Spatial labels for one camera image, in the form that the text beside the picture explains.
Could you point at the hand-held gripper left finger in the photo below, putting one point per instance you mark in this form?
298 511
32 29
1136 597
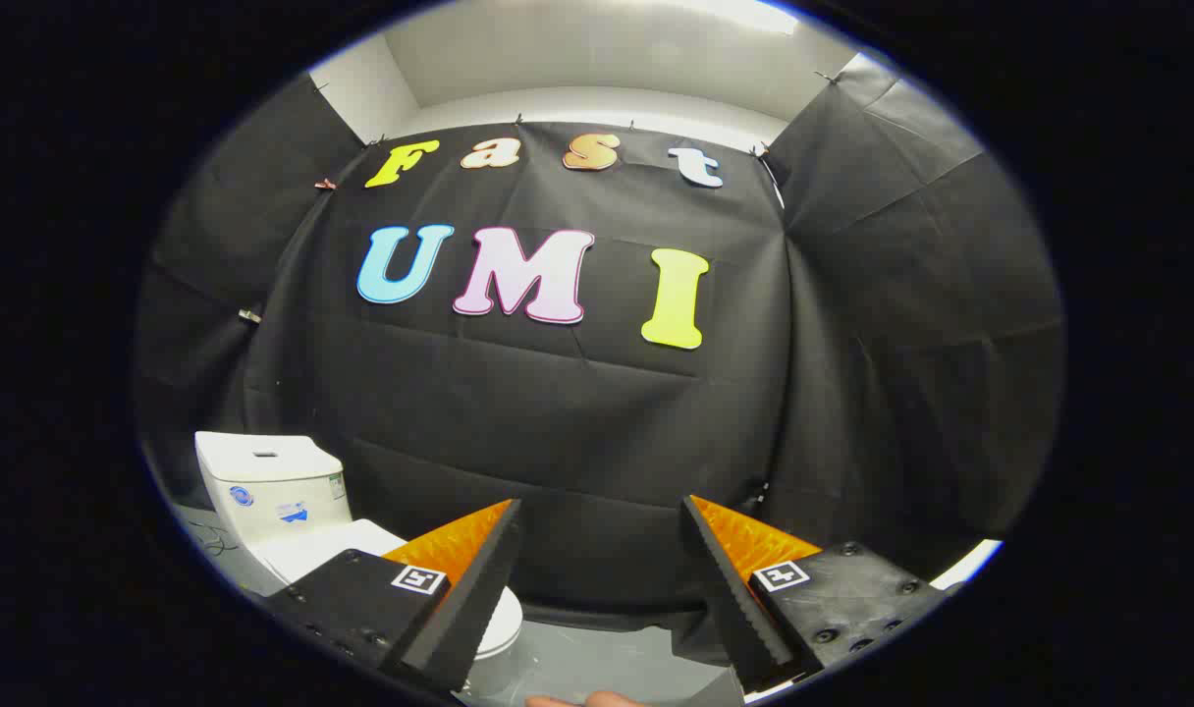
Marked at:
479 599

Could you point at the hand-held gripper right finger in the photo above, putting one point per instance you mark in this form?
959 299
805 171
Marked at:
730 599

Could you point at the white toilet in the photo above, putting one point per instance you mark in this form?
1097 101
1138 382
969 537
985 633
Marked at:
263 491

